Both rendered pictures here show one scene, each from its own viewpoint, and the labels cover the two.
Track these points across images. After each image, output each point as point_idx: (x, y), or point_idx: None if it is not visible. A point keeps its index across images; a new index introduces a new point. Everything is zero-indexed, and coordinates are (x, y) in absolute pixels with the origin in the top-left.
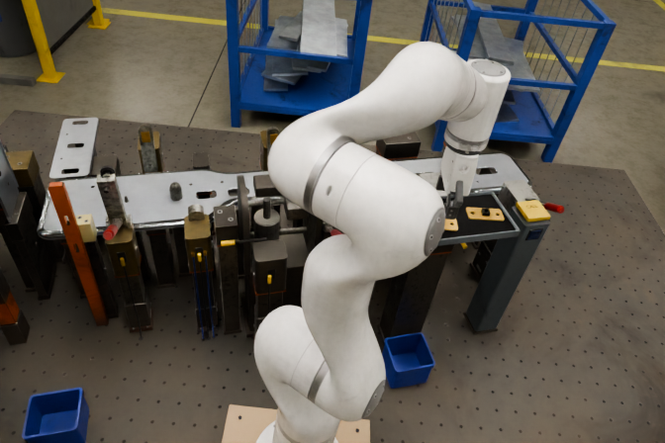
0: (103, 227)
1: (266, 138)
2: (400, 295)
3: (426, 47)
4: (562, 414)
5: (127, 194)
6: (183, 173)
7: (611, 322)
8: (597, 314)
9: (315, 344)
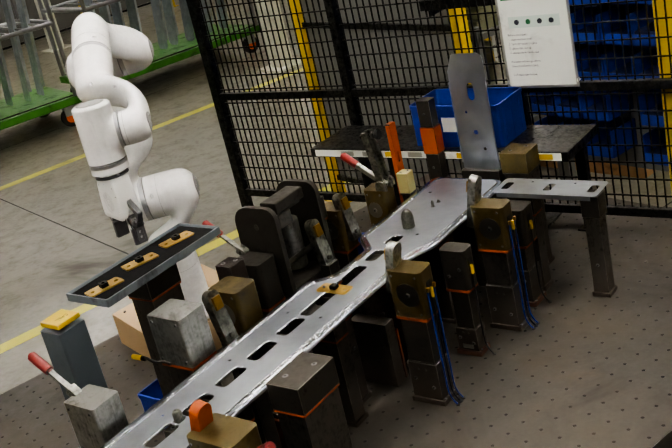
0: (411, 196)
1: (411, 263)
2: None
3: (85, 12)
4: None
5: (441, 206)
6: (437, 232)
7: None
8: None
9: (152, 174)
